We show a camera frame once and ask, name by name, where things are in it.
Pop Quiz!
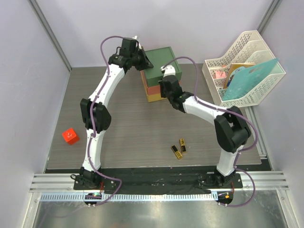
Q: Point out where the green drawer cabinet shell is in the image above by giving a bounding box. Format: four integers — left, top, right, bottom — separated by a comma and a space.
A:
144, 47, 175, 87

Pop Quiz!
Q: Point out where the aluminium front rail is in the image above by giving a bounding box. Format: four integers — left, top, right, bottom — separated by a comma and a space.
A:
30, 171, 289, 202

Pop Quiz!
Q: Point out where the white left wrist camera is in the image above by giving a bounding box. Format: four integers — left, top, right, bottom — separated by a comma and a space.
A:
133, 36, 142, 49

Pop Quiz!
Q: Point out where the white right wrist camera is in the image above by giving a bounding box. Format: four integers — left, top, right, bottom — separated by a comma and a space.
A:
160, 65, 176, 77

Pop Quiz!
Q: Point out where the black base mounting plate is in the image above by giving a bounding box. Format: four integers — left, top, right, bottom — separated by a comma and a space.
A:
71, 173, 243, 194

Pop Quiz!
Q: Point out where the pink sticky note pad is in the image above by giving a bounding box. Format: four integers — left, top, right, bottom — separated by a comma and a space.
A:
213, 71, 227, 79

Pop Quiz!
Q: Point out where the brown illustrated book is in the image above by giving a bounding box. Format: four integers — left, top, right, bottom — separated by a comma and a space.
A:
223, 63, 255, 89

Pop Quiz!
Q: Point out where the cream perforated file organizer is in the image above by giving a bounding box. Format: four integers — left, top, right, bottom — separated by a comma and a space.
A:
202, 30, 285, 107

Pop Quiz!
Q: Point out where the red cube block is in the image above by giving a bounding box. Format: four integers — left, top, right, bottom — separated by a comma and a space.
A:
62, 128, 79, 145

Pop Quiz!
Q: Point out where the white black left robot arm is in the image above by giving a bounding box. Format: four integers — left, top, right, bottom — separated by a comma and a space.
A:
75, 36, 153, 190

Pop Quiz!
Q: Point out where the gold black lipstick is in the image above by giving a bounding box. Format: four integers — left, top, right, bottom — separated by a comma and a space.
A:
171, 145, 183, 160
179, 138, 187, 153

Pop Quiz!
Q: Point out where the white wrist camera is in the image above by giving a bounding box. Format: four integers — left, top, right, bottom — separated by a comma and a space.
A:
160, 65, 176, 77
133, 36, 142, 49

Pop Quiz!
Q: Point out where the red drawer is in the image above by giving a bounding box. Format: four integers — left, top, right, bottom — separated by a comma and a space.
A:
140, 71, 161, 95

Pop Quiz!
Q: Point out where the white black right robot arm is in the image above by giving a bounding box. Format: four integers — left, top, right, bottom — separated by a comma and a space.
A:
159, 75, 251, 188

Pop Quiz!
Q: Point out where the teal plastic folder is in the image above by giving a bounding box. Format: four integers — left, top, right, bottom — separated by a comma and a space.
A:
222, 58, 278, 101

